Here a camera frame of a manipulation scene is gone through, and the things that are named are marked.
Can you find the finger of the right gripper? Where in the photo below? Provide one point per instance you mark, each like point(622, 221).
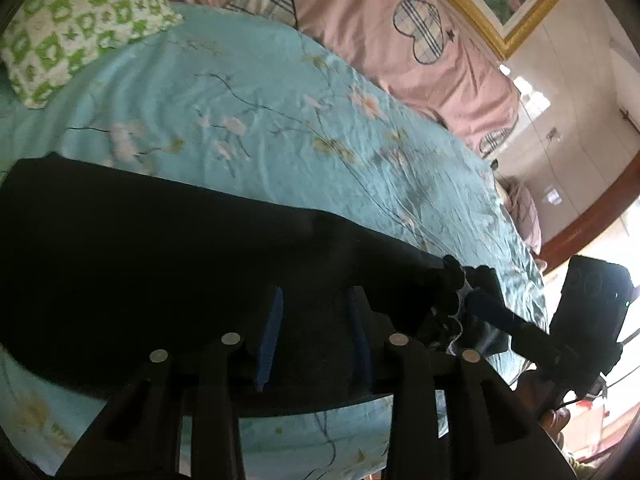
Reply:
point(492, 311)

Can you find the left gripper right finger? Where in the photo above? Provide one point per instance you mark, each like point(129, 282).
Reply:
point(453, 416)

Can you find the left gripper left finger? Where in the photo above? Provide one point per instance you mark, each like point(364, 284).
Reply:
point(138, 432)

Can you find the black pants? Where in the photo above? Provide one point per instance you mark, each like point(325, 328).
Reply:
point(101, 267)

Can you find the pink cloth beside bed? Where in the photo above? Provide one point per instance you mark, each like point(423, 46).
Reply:
point(520, 206)

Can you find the pink quilt with plaid hearts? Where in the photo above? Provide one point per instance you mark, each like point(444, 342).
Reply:
point(412, 49)

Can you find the light blue floral bedsheet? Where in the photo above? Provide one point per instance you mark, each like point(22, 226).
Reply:
point(255, 109)

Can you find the green white checkered pillow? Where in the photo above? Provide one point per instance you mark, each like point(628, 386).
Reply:
point(47, 42)

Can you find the brown wooden door frame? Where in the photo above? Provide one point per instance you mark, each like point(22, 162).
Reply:
point(595, 220)

